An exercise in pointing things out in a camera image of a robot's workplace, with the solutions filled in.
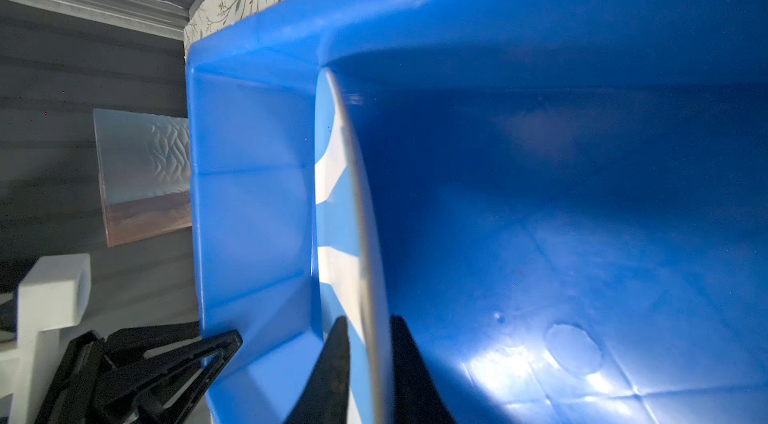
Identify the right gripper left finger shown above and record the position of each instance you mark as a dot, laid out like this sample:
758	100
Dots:
325	397

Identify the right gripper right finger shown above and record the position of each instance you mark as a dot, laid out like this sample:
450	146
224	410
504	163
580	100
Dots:
416	398

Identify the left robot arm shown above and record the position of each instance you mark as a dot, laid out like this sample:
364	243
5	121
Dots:
52	296

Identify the blue white striped plate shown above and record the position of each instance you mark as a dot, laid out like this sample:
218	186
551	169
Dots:
350	271

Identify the blue plastic bin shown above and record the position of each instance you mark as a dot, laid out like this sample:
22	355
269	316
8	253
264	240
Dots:
570	198

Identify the blue translucent plastic cup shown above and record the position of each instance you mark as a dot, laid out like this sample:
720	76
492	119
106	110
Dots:
141	156

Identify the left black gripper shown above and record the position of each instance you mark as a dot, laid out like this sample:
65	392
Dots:
150	374

